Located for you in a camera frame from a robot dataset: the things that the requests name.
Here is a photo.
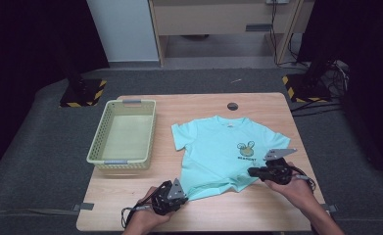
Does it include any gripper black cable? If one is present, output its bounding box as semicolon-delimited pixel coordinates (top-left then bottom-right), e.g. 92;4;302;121
120;204;154;229
289;165;317;194

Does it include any person's right hand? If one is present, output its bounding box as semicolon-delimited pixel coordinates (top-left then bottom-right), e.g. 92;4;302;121
263;161;314;212

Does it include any pale green plastic basket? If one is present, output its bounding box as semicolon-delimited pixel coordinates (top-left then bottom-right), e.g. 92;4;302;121
85;98;158;171

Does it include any white panel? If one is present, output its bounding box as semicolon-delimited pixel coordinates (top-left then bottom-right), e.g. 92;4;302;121
85;0;161;64

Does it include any grey tape strip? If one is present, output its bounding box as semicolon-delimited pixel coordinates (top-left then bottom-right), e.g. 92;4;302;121
320;203;339;213
72;202;96;212

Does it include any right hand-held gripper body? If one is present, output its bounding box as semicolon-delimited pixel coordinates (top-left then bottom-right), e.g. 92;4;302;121
260;148;299;186

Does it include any light blue t-shirt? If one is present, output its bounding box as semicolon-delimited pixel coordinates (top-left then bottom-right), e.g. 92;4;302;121
170;115;292;202

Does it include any black stand with striped base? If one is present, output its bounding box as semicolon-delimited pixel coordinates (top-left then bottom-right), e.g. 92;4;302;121
281;48;333;104
59;55;109;109

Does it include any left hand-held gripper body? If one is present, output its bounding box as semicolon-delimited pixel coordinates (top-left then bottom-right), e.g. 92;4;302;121
150;177;190;216

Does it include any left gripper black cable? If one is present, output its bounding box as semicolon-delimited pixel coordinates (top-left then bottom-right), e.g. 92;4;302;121
120;204;154;229

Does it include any grey drawer handle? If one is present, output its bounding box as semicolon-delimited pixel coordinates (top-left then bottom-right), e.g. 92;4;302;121
245;23;273;33

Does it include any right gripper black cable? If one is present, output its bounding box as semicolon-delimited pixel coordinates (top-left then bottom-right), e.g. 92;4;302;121
289;165;317;194

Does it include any person's left hand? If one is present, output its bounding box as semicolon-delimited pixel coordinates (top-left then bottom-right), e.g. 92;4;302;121
130;185;177;231

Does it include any light wooden desk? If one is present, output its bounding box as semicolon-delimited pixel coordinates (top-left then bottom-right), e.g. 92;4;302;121
147;0;307;68

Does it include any bundle of black floor cables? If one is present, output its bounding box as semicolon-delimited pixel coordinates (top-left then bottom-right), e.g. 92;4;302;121
267;0;352;118

